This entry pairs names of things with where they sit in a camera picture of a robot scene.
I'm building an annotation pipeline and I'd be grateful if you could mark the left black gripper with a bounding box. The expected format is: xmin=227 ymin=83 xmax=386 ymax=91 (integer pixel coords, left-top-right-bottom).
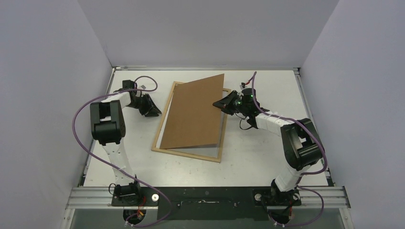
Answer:
xmin=127 ymin=94 xmax=161 ymax=117

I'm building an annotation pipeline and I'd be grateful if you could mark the wooden picture frame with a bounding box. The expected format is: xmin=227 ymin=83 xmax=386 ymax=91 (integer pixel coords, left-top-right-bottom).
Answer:
xmin=151 ymin=81 xmax=232 ymax=163

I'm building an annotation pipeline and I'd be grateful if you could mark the brown backing board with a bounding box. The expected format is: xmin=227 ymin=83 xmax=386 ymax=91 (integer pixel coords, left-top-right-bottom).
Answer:
xmin=160 ymin=74 xmax=224 ymax=149

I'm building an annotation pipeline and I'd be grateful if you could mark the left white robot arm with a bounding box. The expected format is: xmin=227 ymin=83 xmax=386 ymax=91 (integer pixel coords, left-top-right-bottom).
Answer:
xmin=90 ymin=80 xmax=161 ymax=206

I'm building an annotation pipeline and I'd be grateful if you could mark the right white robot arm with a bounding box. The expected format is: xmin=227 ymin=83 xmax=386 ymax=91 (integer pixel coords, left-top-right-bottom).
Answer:
xmin=213 ymin=88 xmax=322 ymax=206

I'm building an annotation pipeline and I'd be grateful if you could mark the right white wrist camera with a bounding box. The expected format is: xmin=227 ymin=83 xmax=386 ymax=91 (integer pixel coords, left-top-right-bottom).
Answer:
xmin=240 ymin=82 xmax=246 ymax=90

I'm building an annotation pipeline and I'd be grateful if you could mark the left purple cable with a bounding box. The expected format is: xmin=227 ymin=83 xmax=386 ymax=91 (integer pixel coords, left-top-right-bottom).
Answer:
xmin=72 ymin=75 xmax=173 ymax=229

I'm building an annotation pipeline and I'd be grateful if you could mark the purple cable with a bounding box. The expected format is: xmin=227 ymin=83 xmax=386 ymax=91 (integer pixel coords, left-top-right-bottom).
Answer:
xmin=72 ymin=75 xmax=173 ymax=229
xmin=245 ymin=71 xmax=328 ymax=228

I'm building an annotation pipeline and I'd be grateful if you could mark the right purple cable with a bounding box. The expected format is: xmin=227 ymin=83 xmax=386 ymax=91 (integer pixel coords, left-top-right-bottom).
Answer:
xmin=245 ymin=71 xmax=328 ymax=228

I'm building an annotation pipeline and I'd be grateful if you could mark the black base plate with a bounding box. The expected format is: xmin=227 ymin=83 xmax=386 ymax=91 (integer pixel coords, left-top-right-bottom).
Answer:
xmin=111 ymin=186 xmax=301 ymax=224

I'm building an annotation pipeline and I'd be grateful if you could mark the aluminium rail front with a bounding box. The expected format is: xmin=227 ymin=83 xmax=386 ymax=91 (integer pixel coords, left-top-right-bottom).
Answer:
xmin=65 ymin=187 xmax=117 ymax=209

